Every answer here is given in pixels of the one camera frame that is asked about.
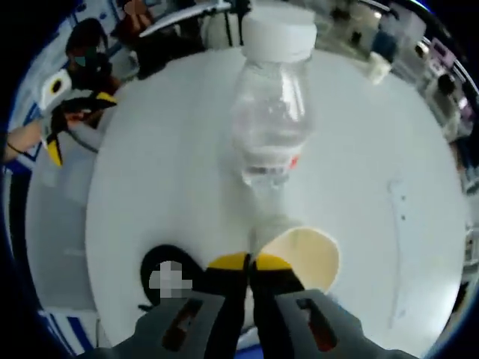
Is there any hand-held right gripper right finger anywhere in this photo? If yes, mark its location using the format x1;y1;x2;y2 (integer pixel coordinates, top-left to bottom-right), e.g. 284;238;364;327
249;253;375;359

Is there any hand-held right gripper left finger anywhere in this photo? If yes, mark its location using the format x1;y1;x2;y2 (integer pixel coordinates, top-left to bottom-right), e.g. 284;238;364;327
126;252;251;359

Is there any paper cup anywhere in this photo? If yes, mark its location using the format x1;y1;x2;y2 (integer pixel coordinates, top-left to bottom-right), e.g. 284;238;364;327
261;225;342;297

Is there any black looped strap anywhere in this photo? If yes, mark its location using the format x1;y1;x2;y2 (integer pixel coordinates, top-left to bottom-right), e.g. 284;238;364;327
137;244;206;313

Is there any clear plastic bottle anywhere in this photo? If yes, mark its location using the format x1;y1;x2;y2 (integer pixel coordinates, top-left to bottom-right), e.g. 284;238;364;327
230;9;318;248

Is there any person's left hand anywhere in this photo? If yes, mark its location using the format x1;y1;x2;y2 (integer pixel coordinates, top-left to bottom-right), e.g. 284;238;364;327
13;111;82;154

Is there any small white cup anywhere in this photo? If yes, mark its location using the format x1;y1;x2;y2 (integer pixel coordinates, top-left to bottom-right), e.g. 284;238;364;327
368;54;392;86

